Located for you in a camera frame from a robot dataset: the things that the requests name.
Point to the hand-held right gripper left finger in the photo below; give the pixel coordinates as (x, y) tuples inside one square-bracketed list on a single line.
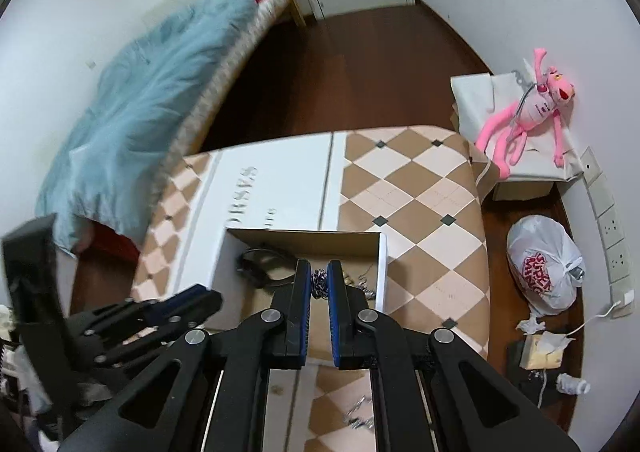
[(300, 317)]

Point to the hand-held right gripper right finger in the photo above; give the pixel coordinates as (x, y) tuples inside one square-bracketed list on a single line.
[(335, 317)]

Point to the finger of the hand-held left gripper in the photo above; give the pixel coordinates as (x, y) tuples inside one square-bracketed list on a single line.
[(190, 296), (145, 339)]

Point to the silver jewelry pieces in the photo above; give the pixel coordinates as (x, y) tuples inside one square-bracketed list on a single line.
[(362, 286)]

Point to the red cloth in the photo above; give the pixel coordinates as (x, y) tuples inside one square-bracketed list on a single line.
[(112, 242)]

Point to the metal clips on table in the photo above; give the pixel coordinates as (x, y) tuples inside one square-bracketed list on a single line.
[(357, 414)]

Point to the flat white printed box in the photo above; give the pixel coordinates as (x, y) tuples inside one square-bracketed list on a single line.
[(270, 182)]

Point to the checkered tablecloth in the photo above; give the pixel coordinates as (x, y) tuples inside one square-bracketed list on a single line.
[(420, 192)]

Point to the light blue blanket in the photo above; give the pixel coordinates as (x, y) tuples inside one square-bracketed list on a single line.
[(150, 107)]

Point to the crumpled white tissue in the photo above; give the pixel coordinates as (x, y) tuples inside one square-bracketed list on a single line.
[(531, 325)]

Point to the tissue box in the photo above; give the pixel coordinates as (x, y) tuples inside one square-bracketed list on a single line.
[(542, 352)]

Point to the white plastic bag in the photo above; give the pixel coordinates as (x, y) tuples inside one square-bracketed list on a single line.
[(542, 262)]

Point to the bed mattress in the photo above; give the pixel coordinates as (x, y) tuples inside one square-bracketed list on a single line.
[(220, 77)]

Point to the small white bottle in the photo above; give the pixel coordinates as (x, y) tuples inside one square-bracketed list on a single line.
[(572, 384)]

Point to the white covered cardboard box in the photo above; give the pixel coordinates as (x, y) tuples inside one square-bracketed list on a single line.
[(480, 97)]

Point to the pink plush toy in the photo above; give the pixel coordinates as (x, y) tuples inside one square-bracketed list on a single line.
[(530, 114)]

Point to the white charger plug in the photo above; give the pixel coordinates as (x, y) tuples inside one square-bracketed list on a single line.
[(625, 299)]

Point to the white wall socket strip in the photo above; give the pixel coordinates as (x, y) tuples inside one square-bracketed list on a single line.
[(607, 217)]

